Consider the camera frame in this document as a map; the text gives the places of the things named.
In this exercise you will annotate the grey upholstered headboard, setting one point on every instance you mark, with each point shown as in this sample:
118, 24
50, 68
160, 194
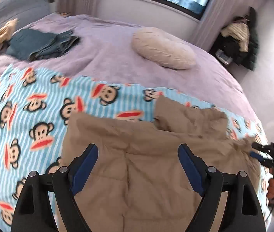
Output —
25, 11

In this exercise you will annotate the tan quilted jacket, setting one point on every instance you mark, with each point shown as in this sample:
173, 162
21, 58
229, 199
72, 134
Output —
138, 183

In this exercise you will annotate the cream knitted pillow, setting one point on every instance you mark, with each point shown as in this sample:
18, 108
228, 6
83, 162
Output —
163, 48

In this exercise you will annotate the right lavender curtain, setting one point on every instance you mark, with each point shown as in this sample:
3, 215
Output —
217, 14

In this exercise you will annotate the folded dark jeans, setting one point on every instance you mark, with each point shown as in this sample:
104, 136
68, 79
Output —
33, 45

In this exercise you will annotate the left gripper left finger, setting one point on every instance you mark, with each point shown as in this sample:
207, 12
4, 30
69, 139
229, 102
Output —
33, 211

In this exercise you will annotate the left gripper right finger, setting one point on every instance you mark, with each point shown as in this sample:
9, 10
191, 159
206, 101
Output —
241, 210

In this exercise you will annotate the lavender bedspread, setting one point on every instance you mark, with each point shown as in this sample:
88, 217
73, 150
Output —
104, 53

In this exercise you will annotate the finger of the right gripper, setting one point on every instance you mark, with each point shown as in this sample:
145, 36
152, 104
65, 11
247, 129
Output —
260, 147
257, 156

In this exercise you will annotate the blue striped monkey blanket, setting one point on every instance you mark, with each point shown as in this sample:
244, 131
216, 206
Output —
35, 107

